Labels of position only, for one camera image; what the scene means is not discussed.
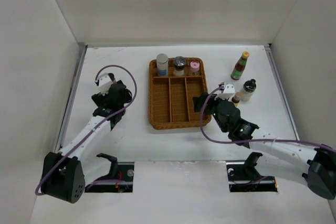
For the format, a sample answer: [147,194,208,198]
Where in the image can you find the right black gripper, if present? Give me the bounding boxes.
[193,92,229,133]

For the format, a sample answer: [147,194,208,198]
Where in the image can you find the small black-capped spice bottle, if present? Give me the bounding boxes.
[108,73,116,83]

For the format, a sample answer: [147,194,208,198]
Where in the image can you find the pink-capped spice jar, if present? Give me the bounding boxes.
[188,60,200,76]

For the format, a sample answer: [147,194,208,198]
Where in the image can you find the small brown-capped yellow bottle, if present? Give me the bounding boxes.
[231,92,241,106]

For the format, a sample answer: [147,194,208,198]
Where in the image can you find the black-top salt grinder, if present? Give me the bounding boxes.
[173,56,186,77]

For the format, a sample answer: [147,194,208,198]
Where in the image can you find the red sauce bottle yellow cap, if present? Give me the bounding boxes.
[230,51,250,80]

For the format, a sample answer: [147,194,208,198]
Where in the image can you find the white bottle black cap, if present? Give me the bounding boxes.
[240,79,257,102]

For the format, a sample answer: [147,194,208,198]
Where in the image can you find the tall jar silver lid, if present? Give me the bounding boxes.
[156,54,169,77]

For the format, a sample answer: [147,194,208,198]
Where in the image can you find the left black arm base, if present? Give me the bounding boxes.
[85,153,135,193]

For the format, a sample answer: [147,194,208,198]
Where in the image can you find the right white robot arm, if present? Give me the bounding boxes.
[192,92,335,200]

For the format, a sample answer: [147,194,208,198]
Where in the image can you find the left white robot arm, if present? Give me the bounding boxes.
[36,80,133,204]

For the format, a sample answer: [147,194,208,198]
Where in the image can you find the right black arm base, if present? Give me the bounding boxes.
[226,152,278,193]

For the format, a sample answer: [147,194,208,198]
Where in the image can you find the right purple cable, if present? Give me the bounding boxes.
[199,84,336,153]

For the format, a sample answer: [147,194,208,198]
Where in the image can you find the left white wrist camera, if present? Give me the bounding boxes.
[95,73,113,95]

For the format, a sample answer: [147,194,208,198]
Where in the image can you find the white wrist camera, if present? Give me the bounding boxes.
[216,82,236,100]
[95,73,113,95]

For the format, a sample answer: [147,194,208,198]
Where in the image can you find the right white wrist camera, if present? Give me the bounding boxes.
[216,82,236,100]

